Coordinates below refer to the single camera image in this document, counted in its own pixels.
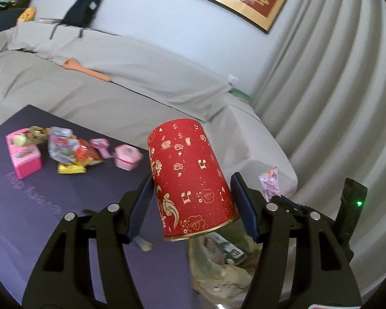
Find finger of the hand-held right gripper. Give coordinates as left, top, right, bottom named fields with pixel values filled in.
left=273, top=196, right=311, bottom=213

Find colourful clear snack bag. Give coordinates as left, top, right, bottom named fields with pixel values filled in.
left=48, top=127, right=103, bottom=165

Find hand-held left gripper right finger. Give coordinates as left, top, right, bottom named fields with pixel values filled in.
left=230, top=172, right=363, bottom=309

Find green cloth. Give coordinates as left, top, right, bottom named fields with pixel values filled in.
left=230, top=88, right=252, bottom=102

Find pink hexagonal box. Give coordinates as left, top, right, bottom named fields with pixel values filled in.
left=113, top=145, right=144, bottom=171

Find pink tissue box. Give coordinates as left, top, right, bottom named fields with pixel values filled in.
left=6, top=129, right=43, bottom=179

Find grey covered sofa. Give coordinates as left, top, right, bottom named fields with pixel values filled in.
left=0, top=22, right=298, bottom=200

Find trash bin with yellow bag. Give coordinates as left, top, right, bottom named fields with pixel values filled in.
left=187, top=222, right=264, bottom=305

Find yellow wafer packet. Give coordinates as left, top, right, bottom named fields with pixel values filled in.
left=57, top=162, right=87, bottom=175

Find dark blue blanket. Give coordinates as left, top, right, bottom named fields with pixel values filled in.
left=0, top=9, right=23, bottom=36

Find black backpack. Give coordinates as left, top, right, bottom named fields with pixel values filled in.
left=50, top=0, right=102, bottom=39

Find wooden back scratcher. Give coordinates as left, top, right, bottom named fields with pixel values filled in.
left=63, top=58, right=112, bottom=82

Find small white wrapper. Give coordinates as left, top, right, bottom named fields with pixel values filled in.
left=134, top=236, right=154, bottom=252

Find pink printed packet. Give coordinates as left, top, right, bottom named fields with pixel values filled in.
left=258, top=166, right=282, bottom=202

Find red gold paper canister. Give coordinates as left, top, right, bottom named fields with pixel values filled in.
left=147, top=119, right=239, bottom=243

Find yellow plush toy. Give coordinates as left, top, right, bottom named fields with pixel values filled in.
left=17, top=7, right=37, bottom=26

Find white fringed blanket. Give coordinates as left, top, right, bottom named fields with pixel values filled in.
left=206, top=103, right=298, bottom=200

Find grey curtain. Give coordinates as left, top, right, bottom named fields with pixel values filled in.
left=251, top=0, right=386, bottom=297

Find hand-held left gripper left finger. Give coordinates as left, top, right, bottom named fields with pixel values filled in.
left=22, top=174, right=154, bottom=309

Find green white carton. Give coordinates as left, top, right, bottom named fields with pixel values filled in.
left=212, top=232, right=248, bottom=261

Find pink plastic toy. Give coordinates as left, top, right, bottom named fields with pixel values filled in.
left=90, top=138, right=111, bottom=159

